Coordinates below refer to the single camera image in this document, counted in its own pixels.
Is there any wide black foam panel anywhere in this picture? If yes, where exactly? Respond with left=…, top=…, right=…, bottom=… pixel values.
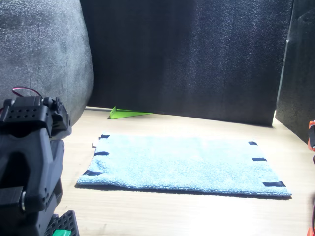
left=80, top=0, right=293, bottom=127

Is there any green triangular bracket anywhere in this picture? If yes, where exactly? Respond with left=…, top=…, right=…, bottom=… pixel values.
left=107, top=106, right=154, bottom=120

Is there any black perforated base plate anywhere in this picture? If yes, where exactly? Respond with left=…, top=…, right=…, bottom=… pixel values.
left=44, top=210, right=80, bottom=236

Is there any narrow black foam panel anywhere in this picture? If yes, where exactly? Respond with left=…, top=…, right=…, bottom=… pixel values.
left=275, top=0, right=315, bottom=145

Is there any curved grey foam sheet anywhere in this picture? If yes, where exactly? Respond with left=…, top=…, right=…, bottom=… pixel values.
left=0, top=0, right=94, bottom=177

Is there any light blue towel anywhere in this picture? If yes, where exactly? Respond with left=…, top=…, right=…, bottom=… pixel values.
left=76, top=134, right=293, bottom=197

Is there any black arm wrist servo cable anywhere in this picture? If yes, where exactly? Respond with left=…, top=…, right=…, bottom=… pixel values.
left=12, top=86, right=42, bottom=99

